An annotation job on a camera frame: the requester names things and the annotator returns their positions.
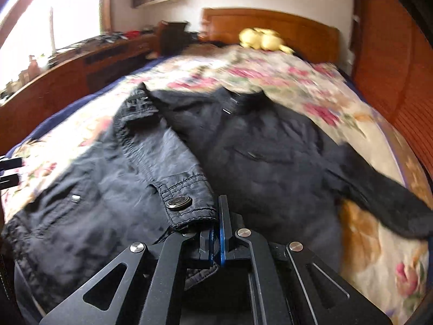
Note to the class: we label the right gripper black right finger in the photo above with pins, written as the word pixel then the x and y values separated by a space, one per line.
pixel 289 284

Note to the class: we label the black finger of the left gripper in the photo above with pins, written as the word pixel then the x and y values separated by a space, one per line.
pixel 10 163
pixel 8 181

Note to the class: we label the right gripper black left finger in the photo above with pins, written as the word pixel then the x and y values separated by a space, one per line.
pixel 142 285

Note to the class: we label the dark navy jacket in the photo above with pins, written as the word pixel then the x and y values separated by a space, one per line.
pixel 163 161

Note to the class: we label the floral bedspread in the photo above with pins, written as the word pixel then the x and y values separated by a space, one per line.
pixel 389 270

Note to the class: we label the long wooden dresser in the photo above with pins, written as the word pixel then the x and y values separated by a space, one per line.
pixel 67 82

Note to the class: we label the red item on dresser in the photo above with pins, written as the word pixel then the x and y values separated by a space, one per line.
pixel 132 34

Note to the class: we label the dark wooden chair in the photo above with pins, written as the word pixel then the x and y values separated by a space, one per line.
pixel 172 37

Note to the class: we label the wooden headboard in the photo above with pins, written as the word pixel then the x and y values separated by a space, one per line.
pixel 314 41

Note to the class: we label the yellow plush toy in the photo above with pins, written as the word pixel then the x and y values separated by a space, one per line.
pixel 263 39

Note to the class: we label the wooden louvered wardrobe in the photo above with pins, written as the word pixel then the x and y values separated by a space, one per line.
pixel 394 72

